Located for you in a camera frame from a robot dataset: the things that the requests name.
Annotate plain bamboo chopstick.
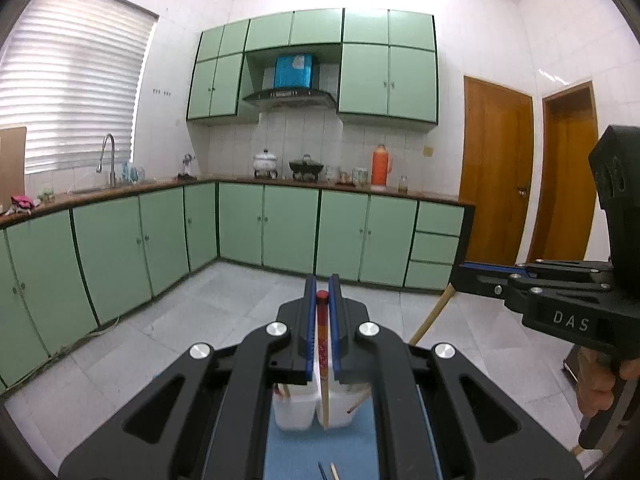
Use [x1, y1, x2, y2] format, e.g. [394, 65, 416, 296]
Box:
[409, 284, 456, 346]
[277, 384, 291, 399]

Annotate red patterned chopstick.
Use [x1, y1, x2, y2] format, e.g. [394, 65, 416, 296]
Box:
[316, 290, 330, 429]
[330, 463, 341, 480]
[347, 387, 372, 414]

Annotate green lower kitchen cabinets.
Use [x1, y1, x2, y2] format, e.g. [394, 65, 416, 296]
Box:
[1, 180, 474, 389]

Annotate green kitchen cabinets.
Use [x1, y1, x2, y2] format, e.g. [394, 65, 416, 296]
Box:
[186, 8, 439, 131]
[1, 180, 474, 389]

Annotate green upper kitchen cabinets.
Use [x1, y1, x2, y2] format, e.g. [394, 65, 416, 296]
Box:
[186, 8, 439, 131]

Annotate chrome kitchen faucet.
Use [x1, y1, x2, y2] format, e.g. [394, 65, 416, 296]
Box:
[95, 132, 120, 188]

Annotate person's right hand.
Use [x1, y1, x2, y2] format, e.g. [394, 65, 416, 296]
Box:
[576, 348, 616, 417]

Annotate blue table mat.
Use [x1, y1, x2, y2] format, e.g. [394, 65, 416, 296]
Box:
[262, 401, 380, 480]

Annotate white double utensil holder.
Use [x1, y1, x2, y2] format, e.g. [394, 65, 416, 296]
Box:
[272, 382, 368, 431]

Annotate brown wooden door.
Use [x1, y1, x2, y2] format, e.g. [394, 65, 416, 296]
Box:
[459, 76, 534, 266]
[527, 81, 598, 261]

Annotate glass jar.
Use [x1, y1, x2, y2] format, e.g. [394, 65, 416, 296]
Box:
[398, 176, 408, 194]

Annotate black chopstick left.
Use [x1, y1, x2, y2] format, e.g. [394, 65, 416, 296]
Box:
[318, 462, 328, 480]

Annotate orange thermos jug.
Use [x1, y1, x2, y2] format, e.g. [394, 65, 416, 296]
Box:
[371, 144, 393, 188]

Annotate black wok pan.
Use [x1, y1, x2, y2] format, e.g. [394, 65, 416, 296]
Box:
[288, 154, 324, 182]

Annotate silver kettle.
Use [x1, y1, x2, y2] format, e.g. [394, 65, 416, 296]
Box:
[177, 153, 196, 181]

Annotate white cooking pot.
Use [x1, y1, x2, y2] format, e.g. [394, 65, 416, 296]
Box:
[253, 150, 279, 179]

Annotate white window blinds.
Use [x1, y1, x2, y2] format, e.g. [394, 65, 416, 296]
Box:
[1, 0, 157, 174]

